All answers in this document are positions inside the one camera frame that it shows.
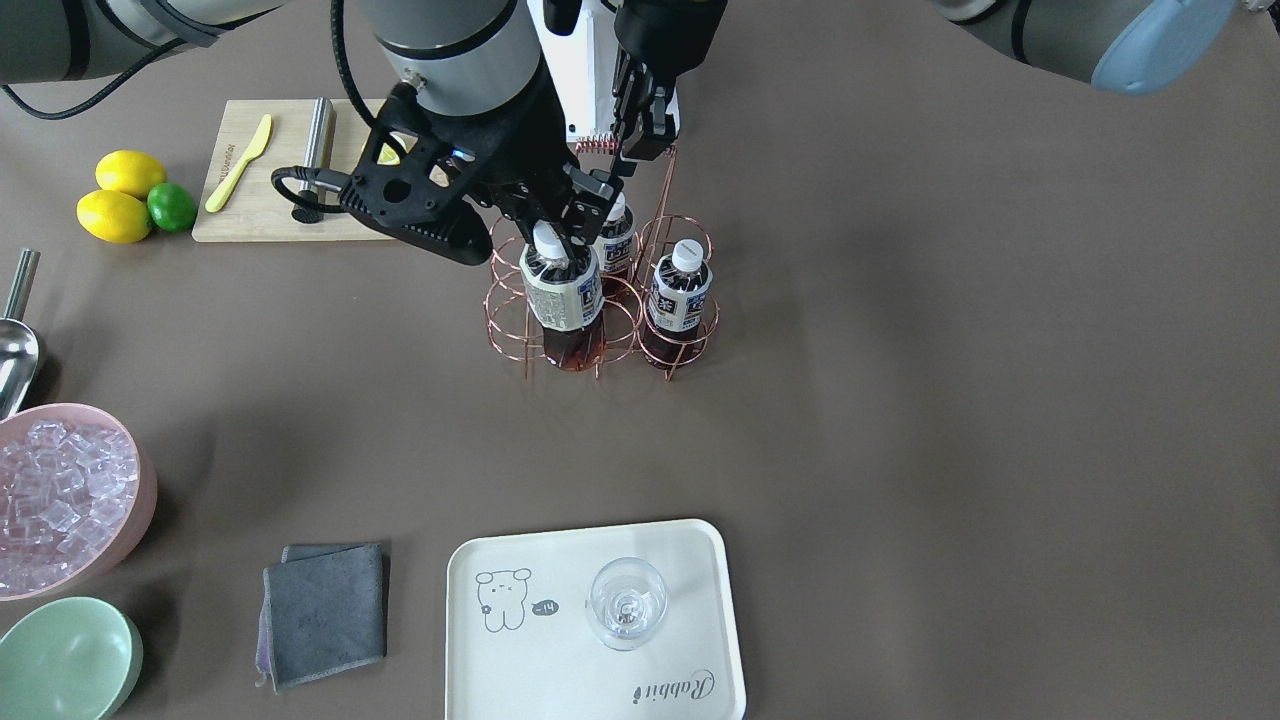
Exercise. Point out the yellow lemon lower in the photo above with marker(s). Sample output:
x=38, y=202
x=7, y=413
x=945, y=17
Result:
x=114, y=216

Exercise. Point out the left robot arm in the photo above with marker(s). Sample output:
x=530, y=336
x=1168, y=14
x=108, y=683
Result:
x=1124, y=47

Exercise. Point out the clear ice cubes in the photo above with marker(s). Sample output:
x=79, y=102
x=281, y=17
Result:
x=67, y=489

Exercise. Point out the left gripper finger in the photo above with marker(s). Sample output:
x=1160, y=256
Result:
x=657, y=129
x=630, y=83

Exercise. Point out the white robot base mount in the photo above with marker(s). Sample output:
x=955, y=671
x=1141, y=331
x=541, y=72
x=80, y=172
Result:
x=577, y=39

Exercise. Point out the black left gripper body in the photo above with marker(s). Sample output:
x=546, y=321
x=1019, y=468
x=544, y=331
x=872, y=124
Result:
x=668, y=30

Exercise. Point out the bamboo cutting board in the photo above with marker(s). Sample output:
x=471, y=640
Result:
x=256, y=213

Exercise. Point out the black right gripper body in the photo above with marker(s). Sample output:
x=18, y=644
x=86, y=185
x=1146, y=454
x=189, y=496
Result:
x=522, y=135

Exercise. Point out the clear wine glass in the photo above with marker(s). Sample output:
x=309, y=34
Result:
x=627, y=603

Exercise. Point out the tea bottle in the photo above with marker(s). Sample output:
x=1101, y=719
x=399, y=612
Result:
x=676, y=298
x=569, y=307
x=615, y=249

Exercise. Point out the yellow plastic knife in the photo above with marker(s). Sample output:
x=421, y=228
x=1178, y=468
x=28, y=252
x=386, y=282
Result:
x=253, y=151

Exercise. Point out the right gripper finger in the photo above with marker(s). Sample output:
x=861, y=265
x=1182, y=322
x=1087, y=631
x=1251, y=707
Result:
x=551, y=225
x=593, y=195

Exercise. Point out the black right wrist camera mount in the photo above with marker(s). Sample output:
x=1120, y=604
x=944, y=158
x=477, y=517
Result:
x=421, y=201

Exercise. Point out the half lemon slice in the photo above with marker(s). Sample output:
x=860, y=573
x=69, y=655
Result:
x=389, y=154

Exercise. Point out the yellow lemon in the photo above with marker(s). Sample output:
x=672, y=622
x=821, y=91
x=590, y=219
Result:
x=132, y=172
x=114, y=216

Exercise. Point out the copper wire bottle basket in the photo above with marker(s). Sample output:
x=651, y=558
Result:
x=513, y=331

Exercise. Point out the cream serving tray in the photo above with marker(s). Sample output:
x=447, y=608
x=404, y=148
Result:
x=519, y=644

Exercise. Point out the yellow lemon upper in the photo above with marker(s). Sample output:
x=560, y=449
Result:
x=132, y=172

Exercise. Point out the grey folded cloth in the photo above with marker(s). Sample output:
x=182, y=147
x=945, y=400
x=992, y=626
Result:
x=324, y=611

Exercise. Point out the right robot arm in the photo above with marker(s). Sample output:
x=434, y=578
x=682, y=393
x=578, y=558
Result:
x=463, y=57

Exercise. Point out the pink bowl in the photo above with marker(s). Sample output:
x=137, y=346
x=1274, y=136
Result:
x=143, y=509

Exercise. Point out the steel ice scoop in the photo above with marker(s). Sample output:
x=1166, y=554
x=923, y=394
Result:
x=20, y=346

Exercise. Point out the green lime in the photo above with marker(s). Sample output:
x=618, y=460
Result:
x=171, y=208

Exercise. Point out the steel muddler black tip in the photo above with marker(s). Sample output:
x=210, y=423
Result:
x=317, y=154

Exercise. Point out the green bowl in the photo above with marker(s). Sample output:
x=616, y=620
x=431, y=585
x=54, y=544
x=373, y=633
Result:
x=76, y=658

